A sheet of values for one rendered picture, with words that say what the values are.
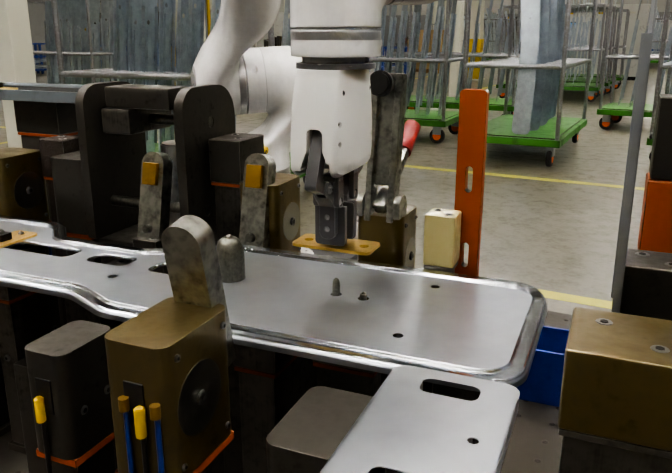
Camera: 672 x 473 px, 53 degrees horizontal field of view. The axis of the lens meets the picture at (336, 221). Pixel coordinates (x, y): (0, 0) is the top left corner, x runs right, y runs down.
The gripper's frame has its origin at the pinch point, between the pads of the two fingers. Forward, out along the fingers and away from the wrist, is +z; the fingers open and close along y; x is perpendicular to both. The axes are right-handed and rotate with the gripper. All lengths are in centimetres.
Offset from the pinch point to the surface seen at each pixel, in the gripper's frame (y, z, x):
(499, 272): -295, 109, -27
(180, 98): -14.6, -9.8, -28.2
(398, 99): -15.0, -10.7, 1.5
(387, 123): -15.5, -7.9, 0.0
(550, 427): -33, 38, 20
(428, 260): -10.9, 6.7, 6.8
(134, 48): -391, -5, -340
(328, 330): 8.3, 7.9, 2.8
